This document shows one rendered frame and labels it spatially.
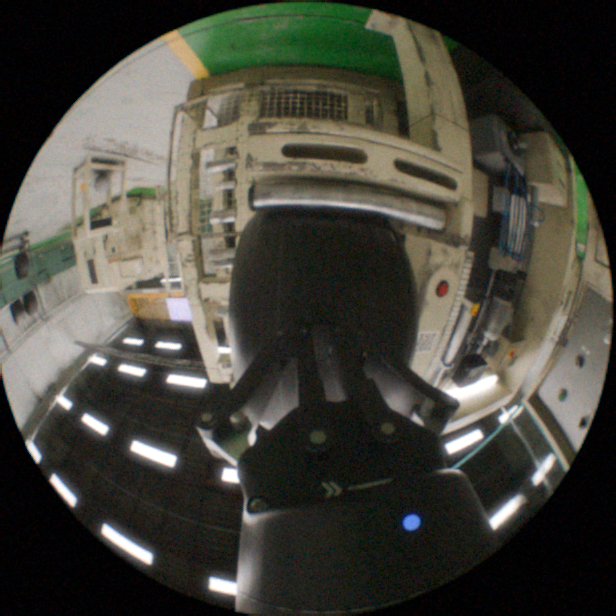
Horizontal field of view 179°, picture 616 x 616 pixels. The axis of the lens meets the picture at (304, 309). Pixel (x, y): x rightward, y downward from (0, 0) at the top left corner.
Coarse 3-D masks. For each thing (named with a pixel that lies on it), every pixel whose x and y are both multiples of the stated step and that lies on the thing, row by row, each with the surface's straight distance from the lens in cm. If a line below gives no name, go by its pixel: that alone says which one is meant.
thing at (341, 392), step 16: (336, 336) 15; (336, 352) 13; (352, 352) 13; (336, 368) 13; (352, 368) 12; (336, 384) 13; (352, 384) 10; (368, 384) 10; (368, 400) 9; (384, 400) 9; (368, 416) 8; (384, 416) 8; (368, 432) 8; (384, 432) 8; (400, 432) 8; (384, 448) 8
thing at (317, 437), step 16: (304, 320) 16; (304, 336) 15; (304, 352) 13; (304, 368) 11; (304, 384) 9; (320, 384) 9; (304, 400) 9; (320, 400) 9; (304, 416) 8; (320, 416) 8; (304, 432) 7; (320, 432) 7; (304, 448) 7; (320, 448) 7
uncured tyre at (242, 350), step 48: (240, 240) 33; (288, 240) 27; (336, 240) 27; (384, 240) 30; (240, 288) 27; (288, 288) 24; (336, 288) 24; (384, 288) 26; (240, 336) 26; (384, 336) 26; (288, 384) 26
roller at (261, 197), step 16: (256, 192) 31; (272, 192) 30; (288, 192) 30; (304, 192) 30; (320, 192) 30; (336, 192) 31; (352, 192) 31; (368, 192) 33; (256, 208) 31; (272, 208) 31; (288, 208) 31; (304, 208) 31; (320, 208) 31; (336, 208) 31; (352, 208) 31; (368, 208) 32; (384, 208) 33; (400, 208) 34; (416, 208) 36; (432, 208) 38; (416, 224) 38; (432, 224) 39
